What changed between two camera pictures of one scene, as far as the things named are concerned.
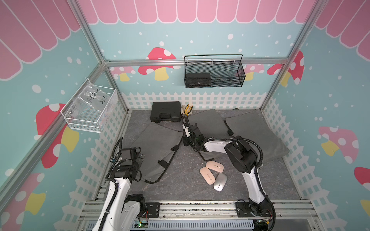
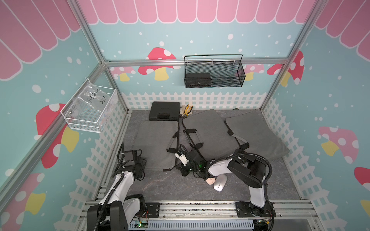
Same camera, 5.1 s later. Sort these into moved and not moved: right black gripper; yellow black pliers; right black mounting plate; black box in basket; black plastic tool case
Moved: right black gripper
Not moved: black box in basket; black plastic tool case; yellow black pliers; right black mounting plate
